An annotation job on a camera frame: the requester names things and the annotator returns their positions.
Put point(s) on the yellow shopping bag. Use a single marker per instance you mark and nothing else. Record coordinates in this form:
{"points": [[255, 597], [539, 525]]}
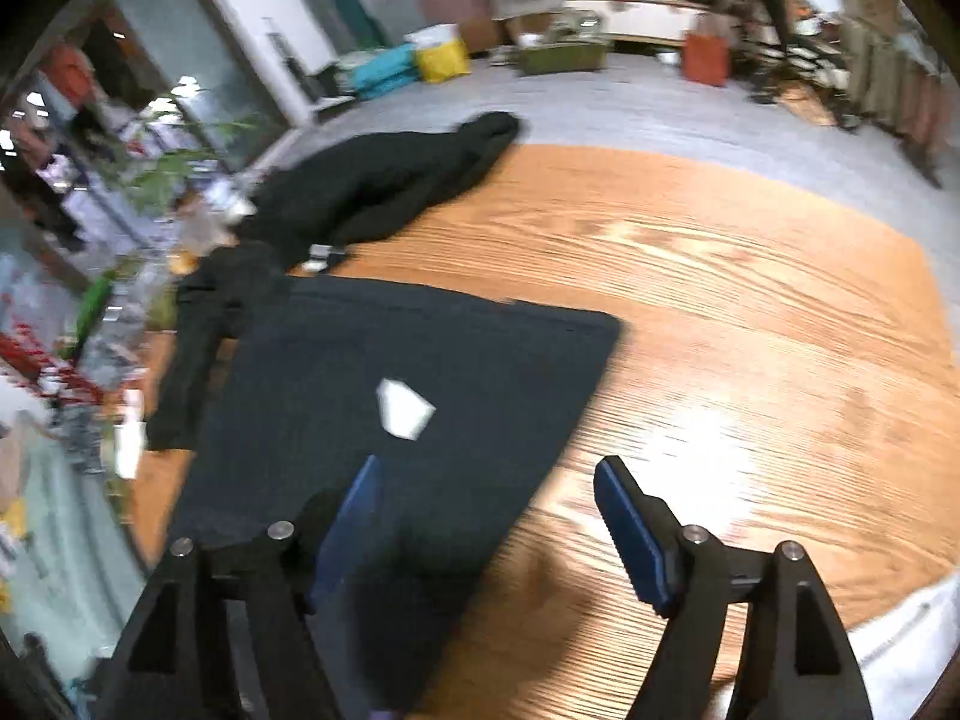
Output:
{"points": [[439, 64]]}

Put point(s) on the olive green crate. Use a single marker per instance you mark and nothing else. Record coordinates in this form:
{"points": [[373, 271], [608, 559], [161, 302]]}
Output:
{"points": [[562, 57]]}

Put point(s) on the teal suitcase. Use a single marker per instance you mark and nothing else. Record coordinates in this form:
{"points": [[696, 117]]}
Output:
{"points": [[387, 71]]}

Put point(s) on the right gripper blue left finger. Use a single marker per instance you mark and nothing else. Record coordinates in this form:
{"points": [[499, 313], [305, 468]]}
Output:
{"points": [[344, 544]]}

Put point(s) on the brown ribbed suitcase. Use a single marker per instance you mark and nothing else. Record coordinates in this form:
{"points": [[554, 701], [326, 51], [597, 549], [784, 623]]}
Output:
{"points": [[473, 19]]}

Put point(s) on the green potted plant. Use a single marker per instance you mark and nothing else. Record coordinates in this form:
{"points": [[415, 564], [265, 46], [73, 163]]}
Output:
{"points": [[164, 152]]}

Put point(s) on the white low cabinet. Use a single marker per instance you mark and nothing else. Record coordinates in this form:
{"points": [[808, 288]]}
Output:
{"points": [[652, 22]]}

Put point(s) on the black striped cuff garment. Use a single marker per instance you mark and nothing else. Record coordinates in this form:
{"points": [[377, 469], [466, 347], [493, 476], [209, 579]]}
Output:
{"points": [[323, 257]]}

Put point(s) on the black clothes pile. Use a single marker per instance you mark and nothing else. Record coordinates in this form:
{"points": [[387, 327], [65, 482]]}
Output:
{"points": [[367, 188]]}

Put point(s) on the white folded cloth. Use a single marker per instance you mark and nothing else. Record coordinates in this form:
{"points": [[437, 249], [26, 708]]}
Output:
{"points": [[902, 653]]}

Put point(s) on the red berry branches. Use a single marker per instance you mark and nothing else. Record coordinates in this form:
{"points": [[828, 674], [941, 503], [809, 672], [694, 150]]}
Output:
{"points": [[45, 375]]}

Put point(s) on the orange paper bag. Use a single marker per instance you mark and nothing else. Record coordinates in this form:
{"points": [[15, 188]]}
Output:
{"points": [[705, 59]]}

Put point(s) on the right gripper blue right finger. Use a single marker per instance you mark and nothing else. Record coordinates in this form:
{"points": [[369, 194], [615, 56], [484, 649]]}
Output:
{"points": [[645, 533]]}

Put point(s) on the black garment with white tag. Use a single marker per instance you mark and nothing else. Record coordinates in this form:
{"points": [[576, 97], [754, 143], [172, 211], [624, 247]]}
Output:
{"points": [[283, 387]]}

